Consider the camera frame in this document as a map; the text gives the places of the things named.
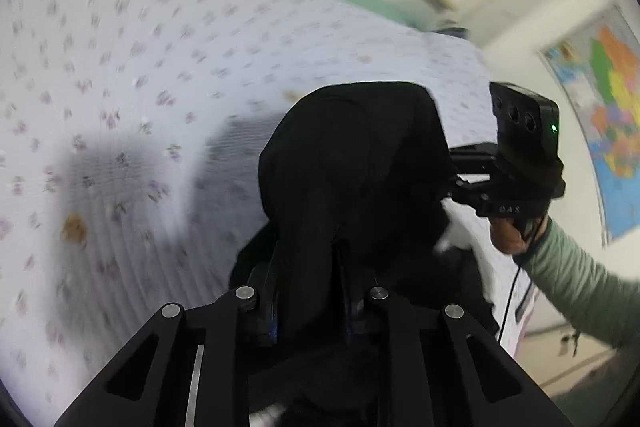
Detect floral white bed sheet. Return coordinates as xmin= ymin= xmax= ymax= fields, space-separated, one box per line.
xmin=0 ymin=0 xmax=536 ymax=427

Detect person's right hand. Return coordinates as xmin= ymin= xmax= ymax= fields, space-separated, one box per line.
xmin=490 ymin=214 xmax=549 ymax=256

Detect white cloth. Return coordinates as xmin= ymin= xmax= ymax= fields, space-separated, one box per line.
xmin=433 ymin=199 xmax=482 ymax=255

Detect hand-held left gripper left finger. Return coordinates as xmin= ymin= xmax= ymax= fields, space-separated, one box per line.
xmin=54 ymin=239 xmax=282 ymax=427

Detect colourful wall map poster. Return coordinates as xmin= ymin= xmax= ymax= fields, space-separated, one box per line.
xmin=539 ymin=4 xmax=640 ymax=248

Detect black garment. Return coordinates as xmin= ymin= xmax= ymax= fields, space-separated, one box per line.
xmin=229 ymin=81 xmax=502 ymax=427

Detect person's right forearm green sleeve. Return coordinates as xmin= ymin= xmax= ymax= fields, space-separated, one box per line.
xmin=519 ymin=217 xmax=640 ymax=350

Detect black cable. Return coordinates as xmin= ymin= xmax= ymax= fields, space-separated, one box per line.
xmin=498 ymin=251 xmax=522 ymax=342

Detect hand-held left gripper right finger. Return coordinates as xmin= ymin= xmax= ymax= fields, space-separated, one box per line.
xmin=333 ymin=246 xmax=574 ymax=427

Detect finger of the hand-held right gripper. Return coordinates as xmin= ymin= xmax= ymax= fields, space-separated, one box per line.
xmin=446 ymin=176 xmax=496 ymax=210
xmin=449 ymin=146 xmax=500 ymax=174

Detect white cabinet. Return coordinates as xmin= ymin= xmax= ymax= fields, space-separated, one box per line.
xmin=515 ymin=314 xmax=638 ymax=403

